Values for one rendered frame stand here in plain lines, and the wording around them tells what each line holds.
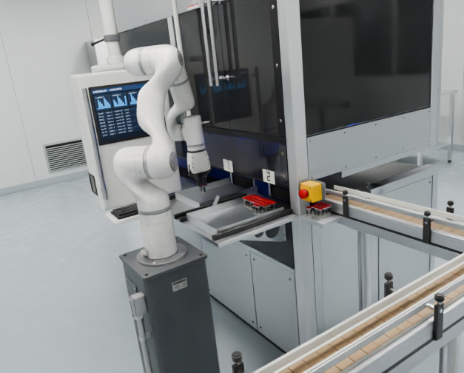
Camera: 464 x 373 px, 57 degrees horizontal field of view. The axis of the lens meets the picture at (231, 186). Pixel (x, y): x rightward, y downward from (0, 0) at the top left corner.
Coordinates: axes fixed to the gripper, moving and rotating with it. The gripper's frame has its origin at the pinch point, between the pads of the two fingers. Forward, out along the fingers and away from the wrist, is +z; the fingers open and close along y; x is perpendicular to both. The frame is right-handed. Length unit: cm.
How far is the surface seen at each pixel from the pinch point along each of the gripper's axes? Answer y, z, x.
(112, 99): 20, -43, -54
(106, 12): 13, -88, -59
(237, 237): 7.5, 14.1, 42.5
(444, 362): -10, 35, 118
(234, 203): -9.8, 10.9, 11.2
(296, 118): -26, -27, 44
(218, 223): 6.2, 12.9, 24.9
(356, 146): -60, -8, 41
